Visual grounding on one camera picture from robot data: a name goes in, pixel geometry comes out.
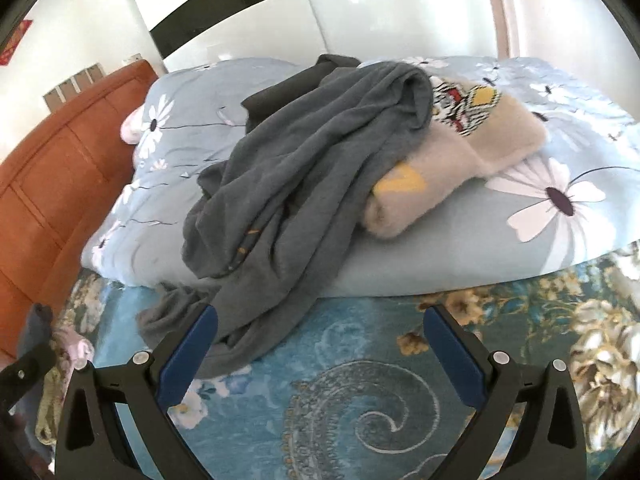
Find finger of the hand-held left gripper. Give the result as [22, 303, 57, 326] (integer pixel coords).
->
[0, 345, 57, 413]

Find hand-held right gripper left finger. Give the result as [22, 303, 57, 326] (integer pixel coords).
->
[54, 305, 219, 480]

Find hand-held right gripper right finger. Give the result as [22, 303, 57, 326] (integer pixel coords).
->
[422, 305, 586, 480]

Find grey pants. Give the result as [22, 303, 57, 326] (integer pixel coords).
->
[137, 62, 436, 378]

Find folded olive fuzzy garment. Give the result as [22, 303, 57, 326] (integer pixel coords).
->
[35, 375, 76, 446]

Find folded pink garment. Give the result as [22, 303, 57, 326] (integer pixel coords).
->
[52, 325, 96, 376]

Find light blue floral quilt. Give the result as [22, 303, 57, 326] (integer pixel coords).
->
[80, 55, 640, 298]

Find teal floral bed sheet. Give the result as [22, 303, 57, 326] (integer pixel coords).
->
[55, 240, 640, 480]

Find beige fuzzy printed garment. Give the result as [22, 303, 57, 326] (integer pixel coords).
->
[362, 72, 548, 241]

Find black garment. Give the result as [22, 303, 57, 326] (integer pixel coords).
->
[241, 54, 361, 121]

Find brown cardboard pieces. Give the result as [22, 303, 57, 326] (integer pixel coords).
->
[42, 62, 103, 113]

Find white wardrobe with black stripe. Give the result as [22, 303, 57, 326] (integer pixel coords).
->
[120, 0, 506, 73]

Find red wall decoration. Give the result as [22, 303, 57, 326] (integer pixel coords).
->
[0, 19, 35, 66]

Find pink door frame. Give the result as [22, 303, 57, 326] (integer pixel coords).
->
[477, 0, 533, 61]

